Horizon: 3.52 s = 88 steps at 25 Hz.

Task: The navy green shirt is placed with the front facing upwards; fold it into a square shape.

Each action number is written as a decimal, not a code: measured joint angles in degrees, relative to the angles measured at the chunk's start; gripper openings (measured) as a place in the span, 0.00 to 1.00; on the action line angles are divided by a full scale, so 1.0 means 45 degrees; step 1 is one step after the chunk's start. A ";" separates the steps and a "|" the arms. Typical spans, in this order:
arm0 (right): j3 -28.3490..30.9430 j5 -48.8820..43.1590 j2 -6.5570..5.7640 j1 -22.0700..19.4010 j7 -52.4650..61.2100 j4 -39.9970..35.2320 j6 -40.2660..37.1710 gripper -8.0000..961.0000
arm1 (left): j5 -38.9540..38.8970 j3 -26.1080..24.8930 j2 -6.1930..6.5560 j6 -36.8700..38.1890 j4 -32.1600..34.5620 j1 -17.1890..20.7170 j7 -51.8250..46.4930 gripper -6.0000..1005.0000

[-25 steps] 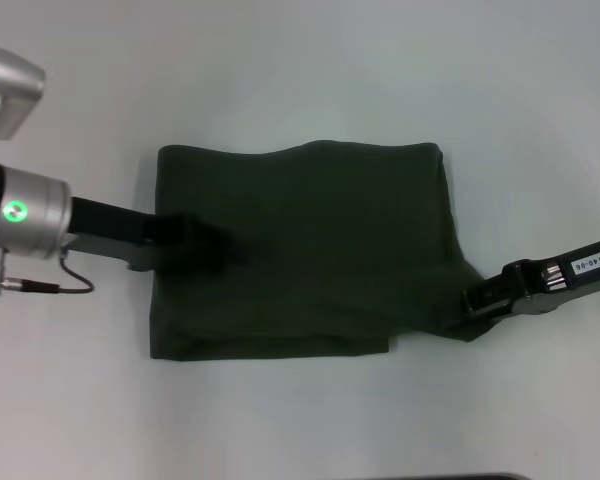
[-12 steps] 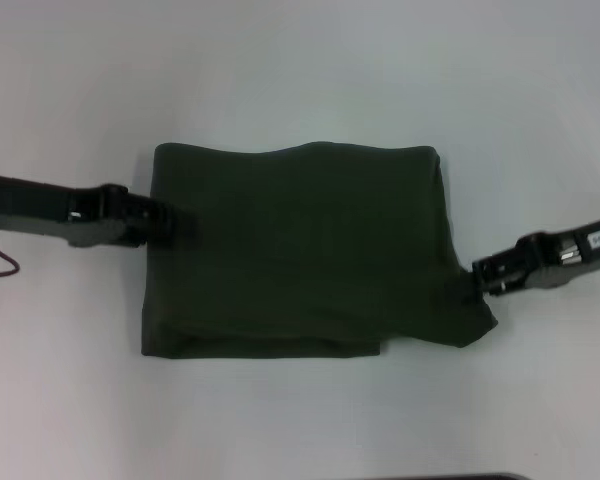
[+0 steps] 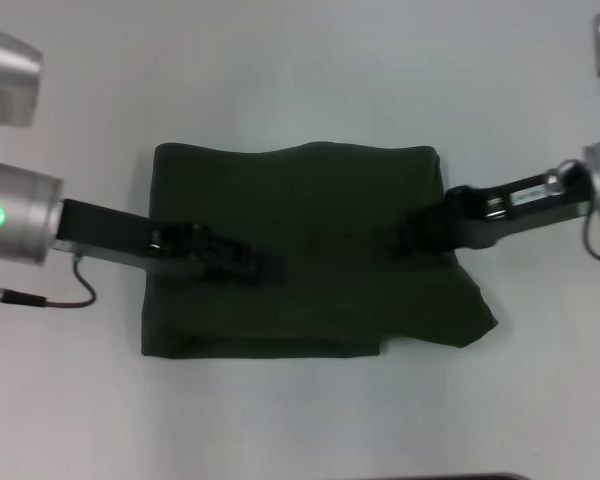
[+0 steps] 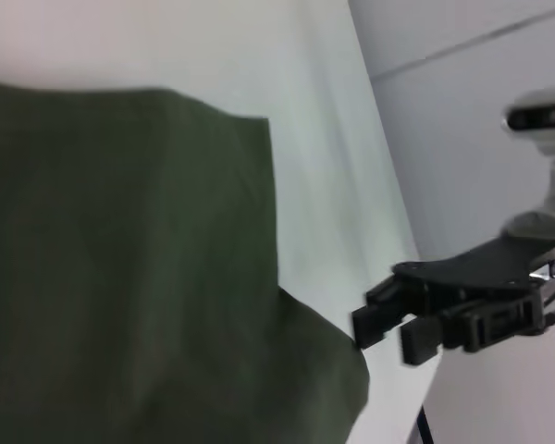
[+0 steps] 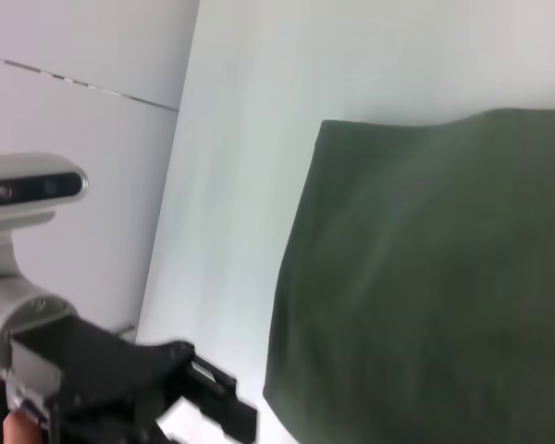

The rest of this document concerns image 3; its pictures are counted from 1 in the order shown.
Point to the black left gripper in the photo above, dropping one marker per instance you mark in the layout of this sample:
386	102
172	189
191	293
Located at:
120	235

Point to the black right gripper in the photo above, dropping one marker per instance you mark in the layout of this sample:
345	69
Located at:
520	210

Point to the dark green FREE print t-shirt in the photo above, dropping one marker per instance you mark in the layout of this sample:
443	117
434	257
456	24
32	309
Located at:
320	280

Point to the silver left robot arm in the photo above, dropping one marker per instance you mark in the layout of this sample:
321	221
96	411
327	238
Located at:
15	212

